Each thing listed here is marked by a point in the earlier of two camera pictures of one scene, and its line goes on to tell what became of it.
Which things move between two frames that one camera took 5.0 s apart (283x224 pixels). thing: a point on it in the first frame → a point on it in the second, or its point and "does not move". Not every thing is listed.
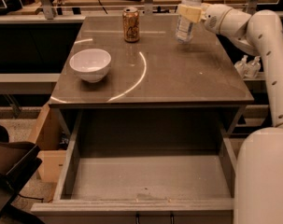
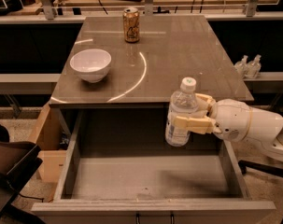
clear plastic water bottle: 185,27 → 183,101
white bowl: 91,64 does not move
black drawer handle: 137,217 does not move
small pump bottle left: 242,66 does not move
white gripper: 214,19 → 231,119
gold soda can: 131,18 does not move
